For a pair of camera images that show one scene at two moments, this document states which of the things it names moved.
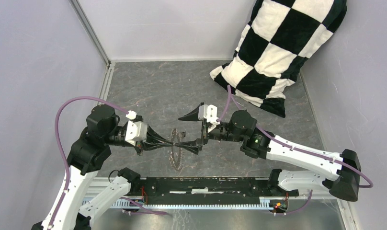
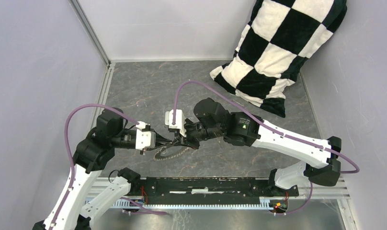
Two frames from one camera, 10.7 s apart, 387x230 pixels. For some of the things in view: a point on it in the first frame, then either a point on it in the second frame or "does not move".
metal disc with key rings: [176, 155] to [169, 152]
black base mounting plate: [225, 190] does not move
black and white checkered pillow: [279, 37] does not move
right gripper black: [191, 145] to [188, 142]
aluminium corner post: [90, 31] does not move
